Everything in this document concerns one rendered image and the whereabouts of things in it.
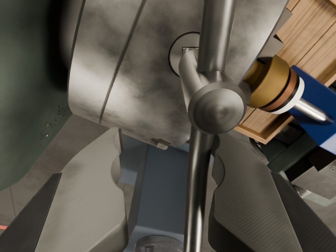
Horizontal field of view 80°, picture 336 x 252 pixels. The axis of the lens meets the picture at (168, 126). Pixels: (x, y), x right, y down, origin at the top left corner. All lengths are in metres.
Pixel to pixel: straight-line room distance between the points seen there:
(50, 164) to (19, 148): 2.09
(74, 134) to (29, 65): 1.77
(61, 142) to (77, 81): 1.92
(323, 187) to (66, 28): 0.79
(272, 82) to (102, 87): 0.23
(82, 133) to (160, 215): 1.41
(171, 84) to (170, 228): 0.53
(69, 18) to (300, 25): 0.48
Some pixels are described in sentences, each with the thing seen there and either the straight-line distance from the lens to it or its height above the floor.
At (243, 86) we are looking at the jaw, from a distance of 0.30.
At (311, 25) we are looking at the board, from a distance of 0.59.
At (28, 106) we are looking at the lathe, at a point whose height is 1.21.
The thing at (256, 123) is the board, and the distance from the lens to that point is 0.66.
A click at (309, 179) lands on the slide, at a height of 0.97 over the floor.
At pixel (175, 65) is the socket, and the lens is 0.16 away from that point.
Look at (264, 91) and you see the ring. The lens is 0.32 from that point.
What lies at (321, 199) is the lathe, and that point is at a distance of 0.98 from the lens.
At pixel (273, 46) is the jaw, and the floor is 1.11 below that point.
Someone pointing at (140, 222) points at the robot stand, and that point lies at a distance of 0.62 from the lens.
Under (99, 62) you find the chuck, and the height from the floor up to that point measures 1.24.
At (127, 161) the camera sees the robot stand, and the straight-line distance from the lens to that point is 0.93.
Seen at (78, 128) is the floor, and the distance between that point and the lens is 1.91.
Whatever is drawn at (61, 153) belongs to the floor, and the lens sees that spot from 2.20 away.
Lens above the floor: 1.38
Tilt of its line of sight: 54 degrees down
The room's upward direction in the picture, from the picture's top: 177 degrees counter-clockwise
